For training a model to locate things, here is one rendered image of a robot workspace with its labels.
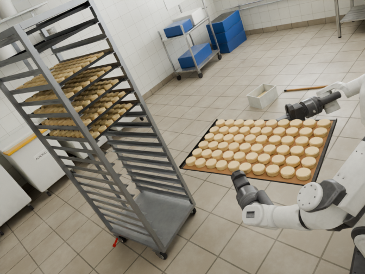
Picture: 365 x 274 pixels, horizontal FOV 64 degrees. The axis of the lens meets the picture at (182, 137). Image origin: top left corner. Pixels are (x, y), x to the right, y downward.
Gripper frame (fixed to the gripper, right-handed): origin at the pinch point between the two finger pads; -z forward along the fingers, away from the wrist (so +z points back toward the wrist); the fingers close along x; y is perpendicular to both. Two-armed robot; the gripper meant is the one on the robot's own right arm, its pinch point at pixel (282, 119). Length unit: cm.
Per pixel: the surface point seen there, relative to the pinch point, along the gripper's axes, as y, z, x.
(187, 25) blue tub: -382, 26, -13
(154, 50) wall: -422, -40, -38
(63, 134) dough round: -65, -119, 15
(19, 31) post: -34, -95, 79
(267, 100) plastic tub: -189, 58, -94
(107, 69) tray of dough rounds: -63, -73, 41
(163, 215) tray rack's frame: -66, -91, -85
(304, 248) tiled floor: 0, -5, -100
